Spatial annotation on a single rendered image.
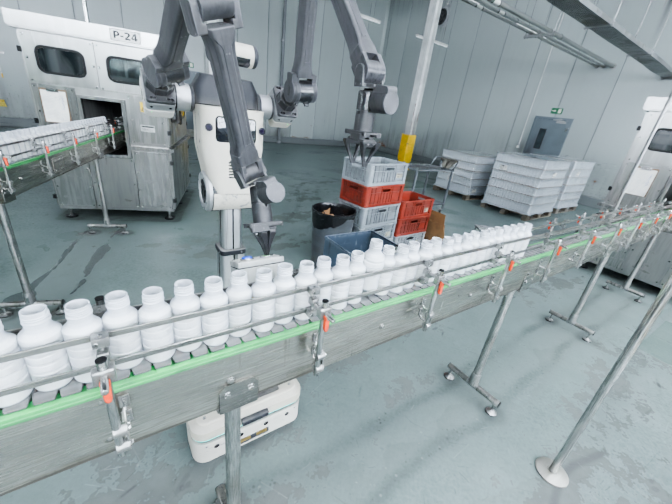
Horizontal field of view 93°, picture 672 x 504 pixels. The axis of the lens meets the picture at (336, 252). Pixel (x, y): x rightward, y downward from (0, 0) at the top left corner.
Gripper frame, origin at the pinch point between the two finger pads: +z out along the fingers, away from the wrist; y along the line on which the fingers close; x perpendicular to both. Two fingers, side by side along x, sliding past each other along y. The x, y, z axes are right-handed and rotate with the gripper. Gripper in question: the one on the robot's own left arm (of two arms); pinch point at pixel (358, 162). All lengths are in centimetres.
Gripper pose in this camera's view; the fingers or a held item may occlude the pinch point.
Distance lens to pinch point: 102.4
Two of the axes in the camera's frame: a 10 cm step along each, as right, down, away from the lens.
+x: -8.3, 1.3, -5.4
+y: -5.5, -4.0, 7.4
